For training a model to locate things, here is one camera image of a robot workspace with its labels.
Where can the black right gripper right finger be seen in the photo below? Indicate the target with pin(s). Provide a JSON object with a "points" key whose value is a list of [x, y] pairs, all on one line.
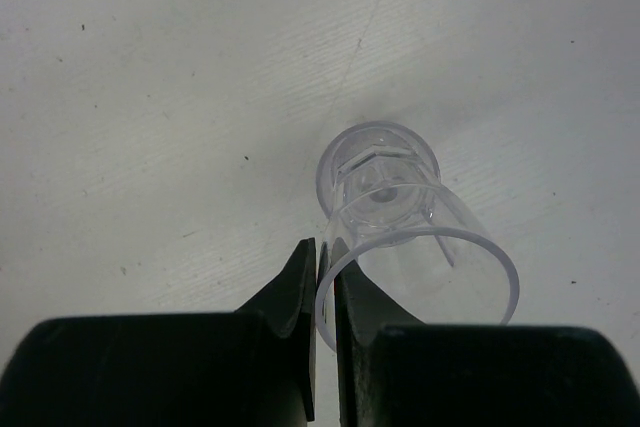
{"points": [[394, 370]]}

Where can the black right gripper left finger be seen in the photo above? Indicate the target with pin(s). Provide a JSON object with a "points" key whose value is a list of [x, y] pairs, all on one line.
{"points": [[254, 366]]}

